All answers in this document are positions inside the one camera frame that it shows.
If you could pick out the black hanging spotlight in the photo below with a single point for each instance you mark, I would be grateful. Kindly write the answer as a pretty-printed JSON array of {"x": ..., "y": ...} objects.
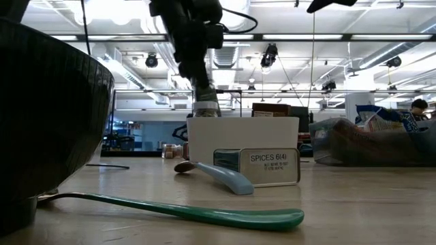
[
  {"x": 269, "y": 54},
  {"x": 329, "y": 85},
  {"x": 151, "y": 60},
  {"x": 394, "y": 61}
]

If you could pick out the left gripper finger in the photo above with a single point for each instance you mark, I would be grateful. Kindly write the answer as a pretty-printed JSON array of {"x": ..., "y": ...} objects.
[{"x": 194, "y": 68}]

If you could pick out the white plastic bin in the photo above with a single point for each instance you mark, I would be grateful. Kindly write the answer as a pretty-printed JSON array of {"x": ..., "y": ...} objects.
[{"x": 238, "y": 134}]

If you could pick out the black ceiling light rail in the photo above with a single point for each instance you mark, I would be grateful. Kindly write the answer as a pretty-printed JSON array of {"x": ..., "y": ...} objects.
[{"x": 255, "y": 37}]

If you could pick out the black monitor screen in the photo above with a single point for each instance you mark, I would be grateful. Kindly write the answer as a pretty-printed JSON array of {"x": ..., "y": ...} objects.
[{"x": 299, "y": 119}]

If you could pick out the black metal table frame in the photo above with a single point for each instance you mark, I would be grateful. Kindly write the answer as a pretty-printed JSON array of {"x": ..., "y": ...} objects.
[{"x": 136, "y": 154}]

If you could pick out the grey ceiling pipe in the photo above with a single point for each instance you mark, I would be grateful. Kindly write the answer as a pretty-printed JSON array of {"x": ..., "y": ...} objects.
[{"x": 391, "y": 51}]

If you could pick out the brown spice packet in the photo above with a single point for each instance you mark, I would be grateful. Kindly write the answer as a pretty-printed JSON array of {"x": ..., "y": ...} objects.
[{"x": 269, "y": 109}]

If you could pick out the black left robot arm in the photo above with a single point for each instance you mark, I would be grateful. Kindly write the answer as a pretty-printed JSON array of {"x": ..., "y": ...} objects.
[{"x": 10, "y": 7}]

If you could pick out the blue white snack bag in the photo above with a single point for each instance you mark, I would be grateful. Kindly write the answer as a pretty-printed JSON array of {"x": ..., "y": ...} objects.
[{"x": 378, "y": 122}]

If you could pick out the red and black bowl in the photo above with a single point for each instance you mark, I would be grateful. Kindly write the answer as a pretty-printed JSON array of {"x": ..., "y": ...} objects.
[{"x": 51, "y": 119}]

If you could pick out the white-capped spice jar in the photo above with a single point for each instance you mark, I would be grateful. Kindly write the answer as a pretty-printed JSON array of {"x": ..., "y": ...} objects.
[{"x": 205, "y": 106}]

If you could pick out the clear bin of snacks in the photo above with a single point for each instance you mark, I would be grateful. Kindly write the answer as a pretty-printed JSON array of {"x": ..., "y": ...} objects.
[{"x": 323, "y": 149}]

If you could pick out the green spice tin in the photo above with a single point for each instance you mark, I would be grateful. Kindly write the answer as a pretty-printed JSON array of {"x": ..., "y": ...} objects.
[{"x": 269, "y": 166}]

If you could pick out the black metal spoon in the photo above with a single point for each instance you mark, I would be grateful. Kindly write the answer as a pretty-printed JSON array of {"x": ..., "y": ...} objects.
[{"x": 109, "y": 166}]

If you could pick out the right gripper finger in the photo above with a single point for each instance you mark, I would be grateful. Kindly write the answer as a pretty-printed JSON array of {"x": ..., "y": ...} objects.
[{"x": 327, "y": 3}]

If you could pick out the green rectangular packet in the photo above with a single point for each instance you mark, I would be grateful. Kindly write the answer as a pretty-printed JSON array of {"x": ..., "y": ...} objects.
[{"x": 206, "y": 93}]

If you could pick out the yellow pink noodle packet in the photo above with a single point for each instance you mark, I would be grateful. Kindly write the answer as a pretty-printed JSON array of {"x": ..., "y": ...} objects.
[{"x": 357, "y": 146}]

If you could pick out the small glass jar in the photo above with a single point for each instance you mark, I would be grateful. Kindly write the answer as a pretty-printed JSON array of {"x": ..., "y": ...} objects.
[{"x": 172, "y": 151}]

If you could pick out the person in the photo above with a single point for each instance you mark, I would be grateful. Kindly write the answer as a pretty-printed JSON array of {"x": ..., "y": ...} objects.
[{"x": 419, "y": 107}]

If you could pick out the white pillar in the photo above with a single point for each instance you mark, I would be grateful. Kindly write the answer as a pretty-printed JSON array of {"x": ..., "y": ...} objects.
[{"x": 359, "y": 105}]

